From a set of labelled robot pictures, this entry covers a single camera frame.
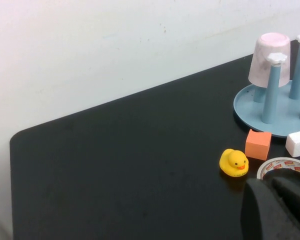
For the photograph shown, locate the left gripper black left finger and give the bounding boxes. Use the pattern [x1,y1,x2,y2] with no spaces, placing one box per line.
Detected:
[240,177,300,240]

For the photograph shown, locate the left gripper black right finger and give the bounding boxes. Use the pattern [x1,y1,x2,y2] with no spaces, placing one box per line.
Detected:
[271,174,300,240]

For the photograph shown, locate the pink marbled cup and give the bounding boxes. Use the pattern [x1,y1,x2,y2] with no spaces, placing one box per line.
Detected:
[247,32,292,88]

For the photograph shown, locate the blue cup stand white caps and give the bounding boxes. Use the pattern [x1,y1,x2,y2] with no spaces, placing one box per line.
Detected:
[233,33,300,139]

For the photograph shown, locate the white red tape roll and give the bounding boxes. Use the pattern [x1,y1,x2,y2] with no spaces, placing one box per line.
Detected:
[256,157,300,182]

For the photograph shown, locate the white foam cube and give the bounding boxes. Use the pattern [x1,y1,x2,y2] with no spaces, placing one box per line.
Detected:
[285,129,300,158]

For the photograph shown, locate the yellow rubber duck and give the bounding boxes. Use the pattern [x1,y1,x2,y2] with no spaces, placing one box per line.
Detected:
[219,148,249,178]

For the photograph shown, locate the orange foam cube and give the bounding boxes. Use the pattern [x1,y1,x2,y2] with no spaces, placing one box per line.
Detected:
[244,129,273,161]

